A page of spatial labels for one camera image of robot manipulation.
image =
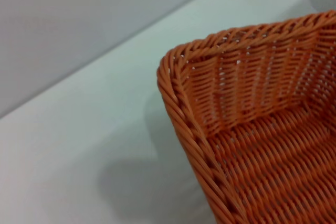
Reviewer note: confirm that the orange woven plastic basket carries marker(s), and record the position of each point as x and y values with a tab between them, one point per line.
262	142

